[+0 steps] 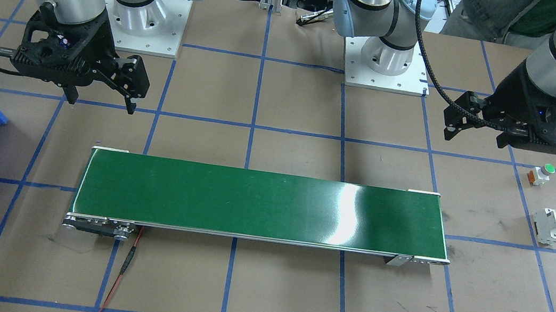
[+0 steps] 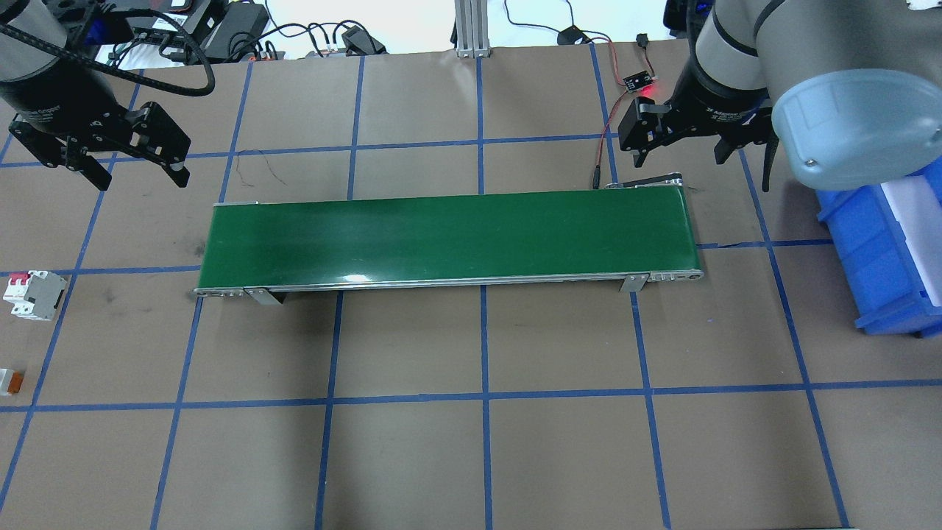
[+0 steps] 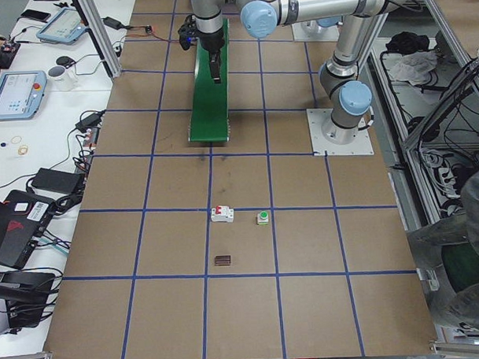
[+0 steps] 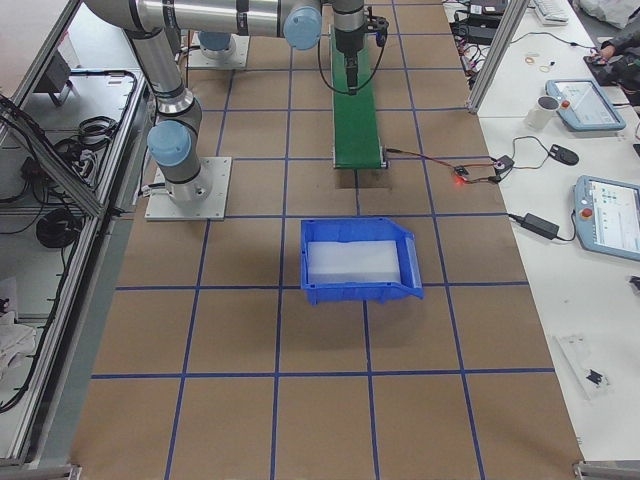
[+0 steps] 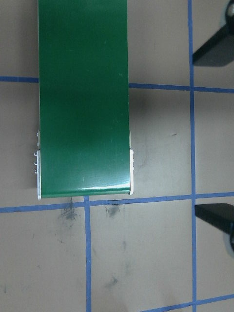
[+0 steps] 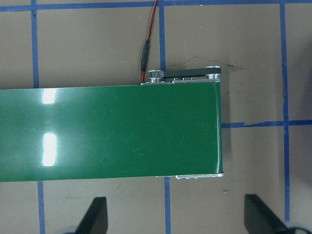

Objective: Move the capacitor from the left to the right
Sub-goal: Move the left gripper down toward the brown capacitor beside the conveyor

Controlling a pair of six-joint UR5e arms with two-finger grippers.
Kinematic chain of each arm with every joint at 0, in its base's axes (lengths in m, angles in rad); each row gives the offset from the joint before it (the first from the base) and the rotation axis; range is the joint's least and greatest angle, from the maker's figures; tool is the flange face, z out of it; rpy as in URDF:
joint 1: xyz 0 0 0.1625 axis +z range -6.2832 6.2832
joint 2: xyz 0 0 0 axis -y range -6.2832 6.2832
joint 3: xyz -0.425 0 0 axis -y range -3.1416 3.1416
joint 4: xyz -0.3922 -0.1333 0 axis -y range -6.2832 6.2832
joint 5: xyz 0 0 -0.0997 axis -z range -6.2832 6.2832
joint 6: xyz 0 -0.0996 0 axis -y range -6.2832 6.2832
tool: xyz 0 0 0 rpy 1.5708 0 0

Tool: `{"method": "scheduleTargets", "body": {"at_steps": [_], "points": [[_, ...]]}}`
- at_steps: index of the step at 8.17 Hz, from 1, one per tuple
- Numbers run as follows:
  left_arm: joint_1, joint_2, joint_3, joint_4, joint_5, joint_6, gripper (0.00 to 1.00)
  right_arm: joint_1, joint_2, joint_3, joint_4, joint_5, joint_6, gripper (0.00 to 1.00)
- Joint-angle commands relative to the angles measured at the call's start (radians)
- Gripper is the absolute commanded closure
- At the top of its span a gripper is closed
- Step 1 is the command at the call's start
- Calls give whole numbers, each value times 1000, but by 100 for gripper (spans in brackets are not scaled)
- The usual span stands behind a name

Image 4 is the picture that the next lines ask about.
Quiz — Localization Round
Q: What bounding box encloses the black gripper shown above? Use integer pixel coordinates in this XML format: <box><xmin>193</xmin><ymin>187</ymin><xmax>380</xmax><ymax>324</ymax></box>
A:
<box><xmin>333</xmin><ymin>12</ymin><xmax>362</xmax><ymax>95</ymax></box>

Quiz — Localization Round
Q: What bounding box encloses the near teach pendant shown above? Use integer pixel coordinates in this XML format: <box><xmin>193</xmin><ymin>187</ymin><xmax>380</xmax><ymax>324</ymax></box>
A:
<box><xmin>574</xmin><ymin>175</ymin><xmax>639</xmax><ymax>261</ymax></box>

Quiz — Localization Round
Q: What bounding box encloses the black power adapter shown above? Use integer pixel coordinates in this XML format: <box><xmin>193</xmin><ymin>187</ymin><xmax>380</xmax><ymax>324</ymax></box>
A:
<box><xmin>521</xmin><ymin>213</ymin><xmax>559</xmax><ymax>240</ymax></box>

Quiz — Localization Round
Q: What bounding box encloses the black computer mouse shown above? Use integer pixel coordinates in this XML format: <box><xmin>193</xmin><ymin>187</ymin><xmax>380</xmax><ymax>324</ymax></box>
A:
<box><xmin>549</xmin><ymin>144</ymin><xmax>579</xmax><ymax>166</ymax></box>

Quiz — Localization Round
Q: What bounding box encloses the far teach pendant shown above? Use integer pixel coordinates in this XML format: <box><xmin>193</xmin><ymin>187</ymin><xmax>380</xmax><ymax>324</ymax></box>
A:
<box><xmin>545</xmin><ymin>79</ymin><xmax>626</xmax><ymax>132</ymax></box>

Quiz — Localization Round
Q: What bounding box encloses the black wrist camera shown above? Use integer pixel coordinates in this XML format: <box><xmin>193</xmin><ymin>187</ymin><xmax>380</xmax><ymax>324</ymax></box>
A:
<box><xmin>366</xmin><ymin>15</ymin><xmax>389</xmax><ymax>48</ymax></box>

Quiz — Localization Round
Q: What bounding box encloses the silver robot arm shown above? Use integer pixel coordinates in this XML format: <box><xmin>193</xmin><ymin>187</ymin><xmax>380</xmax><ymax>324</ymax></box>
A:
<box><xmin>87</xmin><ymin>1</ymin><xmax>325</xmax><ymax>202</ymax></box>
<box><xmin>198</xmin><ymin>31</ymin><xmax>236</xmax><ymax>61</ymax></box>

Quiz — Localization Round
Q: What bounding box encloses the clear plastic bag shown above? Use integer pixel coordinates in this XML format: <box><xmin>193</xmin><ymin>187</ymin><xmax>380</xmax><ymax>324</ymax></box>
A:
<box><xmin>553</xmin><ymin>334</ymin><xmax>612</xmax><ymax>401</ymax></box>

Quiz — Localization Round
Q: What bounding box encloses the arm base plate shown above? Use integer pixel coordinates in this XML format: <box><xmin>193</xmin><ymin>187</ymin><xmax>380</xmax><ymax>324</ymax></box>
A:
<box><xmin>188</xmin><ymin>35</ymin><xmax>250</xmax><ymax>70</ymax></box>
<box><xmin>145</xmin><ymin>157</ymin><xmax>232</xmax><ymax>221</ymax></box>

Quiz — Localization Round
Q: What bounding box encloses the white mug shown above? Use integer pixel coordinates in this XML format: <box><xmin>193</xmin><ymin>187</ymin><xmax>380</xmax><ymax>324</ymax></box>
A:
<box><xmin>524</xmin><ymin>95</ymin><xmax>559</xmax><ymax>130</ymax></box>

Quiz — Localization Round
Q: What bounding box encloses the aluminium frame post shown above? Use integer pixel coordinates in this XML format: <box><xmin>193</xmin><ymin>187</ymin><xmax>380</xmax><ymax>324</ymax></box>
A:
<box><xmin>466</xmin><ymin>0</ymin><xmax>529</xmax><ymax>114</ymax></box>

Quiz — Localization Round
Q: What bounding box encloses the white keyboard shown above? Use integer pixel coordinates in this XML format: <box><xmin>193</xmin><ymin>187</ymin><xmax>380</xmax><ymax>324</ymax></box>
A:
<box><xmin>530</xmin><ymin>0</ymin><xmax>569</xmax><ymax>26</ymax></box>

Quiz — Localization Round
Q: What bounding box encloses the blue plastic bin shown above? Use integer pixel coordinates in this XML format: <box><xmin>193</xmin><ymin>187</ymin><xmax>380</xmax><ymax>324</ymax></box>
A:
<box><xmin>300</xmin><ymin>217</ymin><xmax>424</xmax><ymax>305</ymax></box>

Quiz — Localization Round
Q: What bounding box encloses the green conveyor belt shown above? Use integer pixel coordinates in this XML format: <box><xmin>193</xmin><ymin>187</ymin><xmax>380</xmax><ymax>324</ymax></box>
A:
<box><xmin>330</xmin><ymin>26</ymin><xmax>387</xmax><ymax>170</ymax></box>

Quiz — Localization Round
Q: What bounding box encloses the red LED sensor board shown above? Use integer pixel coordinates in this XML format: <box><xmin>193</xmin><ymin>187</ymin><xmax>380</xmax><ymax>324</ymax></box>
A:
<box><xmin>453</xmin><ymin>165</ymin><xmax>471</xmax><ymax>184</ymax></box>

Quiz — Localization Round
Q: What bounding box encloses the teach pendant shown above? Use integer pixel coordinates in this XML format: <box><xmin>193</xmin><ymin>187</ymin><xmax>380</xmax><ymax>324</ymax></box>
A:
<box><xmin>545</xmin><ymin>79</ymin><xmax>626</xmax><ymax>132</ymax></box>
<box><xmin>574</xmin><ymin>175</ymin><xmax>639</xmax><ymax>261</ymax></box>

